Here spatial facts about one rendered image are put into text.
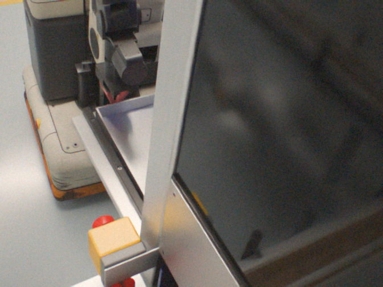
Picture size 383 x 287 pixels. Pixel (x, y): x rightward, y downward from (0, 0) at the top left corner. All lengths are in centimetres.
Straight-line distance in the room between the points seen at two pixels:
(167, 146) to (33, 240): 144
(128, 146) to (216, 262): 56
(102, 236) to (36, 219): 128
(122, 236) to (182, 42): 38
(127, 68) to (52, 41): 93
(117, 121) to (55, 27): 75
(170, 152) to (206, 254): 13
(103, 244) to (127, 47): 40
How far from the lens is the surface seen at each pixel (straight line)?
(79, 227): 201
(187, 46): 49
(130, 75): 98
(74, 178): 191
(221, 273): 59
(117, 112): 117
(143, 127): 114
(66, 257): 195
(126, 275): 81
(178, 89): 53
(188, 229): 63
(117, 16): 98
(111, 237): 78
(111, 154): 106
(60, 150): 190
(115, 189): 102
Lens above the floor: 170
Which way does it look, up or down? 47 degrees down
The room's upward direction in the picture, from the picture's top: 11 degrees clockwise
